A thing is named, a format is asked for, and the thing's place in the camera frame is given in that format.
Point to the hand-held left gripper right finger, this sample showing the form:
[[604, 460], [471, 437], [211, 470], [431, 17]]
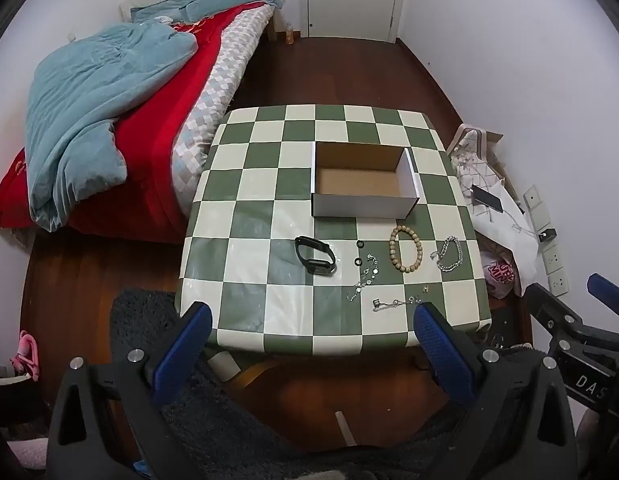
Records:
[[444, 355]]

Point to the green checkered tablecloth table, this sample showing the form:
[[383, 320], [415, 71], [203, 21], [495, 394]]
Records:
[[249, 200]]

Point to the grey shaggy rug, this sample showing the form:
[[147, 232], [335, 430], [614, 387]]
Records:
[[229, 430]]

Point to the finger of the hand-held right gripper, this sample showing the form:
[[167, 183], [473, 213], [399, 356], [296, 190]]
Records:
[[559, 310], [609, 290]]

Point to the white wall switch plate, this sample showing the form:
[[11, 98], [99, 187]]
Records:
[[537, 205]]

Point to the plastic bag with red print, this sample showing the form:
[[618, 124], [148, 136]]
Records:
[[499, 272]]

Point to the small bottle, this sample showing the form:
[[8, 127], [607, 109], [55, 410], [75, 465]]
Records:
[[289, 36]]

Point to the black smart band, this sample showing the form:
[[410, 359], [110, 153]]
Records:
[[322, 266]]

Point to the white wall socket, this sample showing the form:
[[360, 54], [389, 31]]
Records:
[[557, 270]]

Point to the white door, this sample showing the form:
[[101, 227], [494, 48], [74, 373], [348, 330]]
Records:
[[354, 0]]

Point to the red blanket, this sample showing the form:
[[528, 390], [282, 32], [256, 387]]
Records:
[[154, 130]]

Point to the pink slipper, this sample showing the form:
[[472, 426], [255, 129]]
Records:
[[25, 355]]

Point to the white quilted bag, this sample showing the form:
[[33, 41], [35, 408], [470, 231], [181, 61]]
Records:
[[509, 240]]

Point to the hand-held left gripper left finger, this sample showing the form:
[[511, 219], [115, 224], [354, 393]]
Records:
[[184, 347]]

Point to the black charger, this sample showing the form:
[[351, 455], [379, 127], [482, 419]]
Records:
[[547, 235]]

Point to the teal blanket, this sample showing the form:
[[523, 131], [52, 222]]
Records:
[[89, 110]]

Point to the grey checkered mattress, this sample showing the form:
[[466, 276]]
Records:
[[214, 100]]

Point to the cardboard box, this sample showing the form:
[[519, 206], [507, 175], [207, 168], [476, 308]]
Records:
[[359, 180]]

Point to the black phone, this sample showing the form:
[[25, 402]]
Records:
[[488, 199]]

